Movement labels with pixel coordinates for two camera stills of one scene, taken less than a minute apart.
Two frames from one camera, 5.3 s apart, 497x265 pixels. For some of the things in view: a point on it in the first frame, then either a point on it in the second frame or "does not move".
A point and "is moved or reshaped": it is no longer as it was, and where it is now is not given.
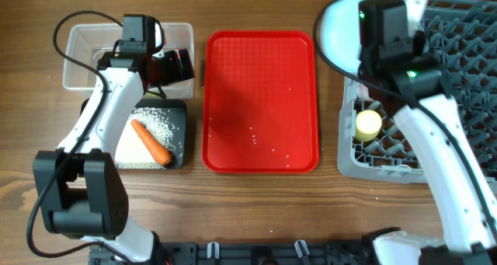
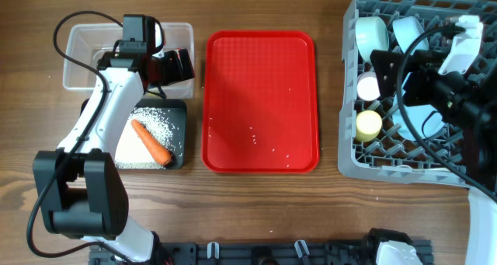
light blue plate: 339,26 is moved or reshaped
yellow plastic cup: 368,124 does not move
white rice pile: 133,152 does not move
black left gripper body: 175,65 does not move
